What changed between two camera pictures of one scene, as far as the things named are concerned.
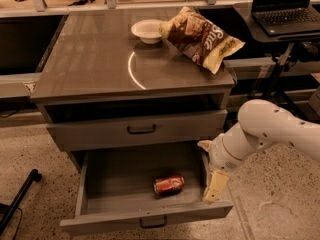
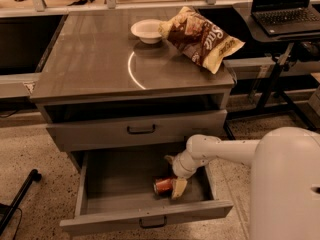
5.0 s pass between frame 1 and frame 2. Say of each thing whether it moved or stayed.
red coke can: stayed
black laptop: stayed
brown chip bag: stayed
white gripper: moved
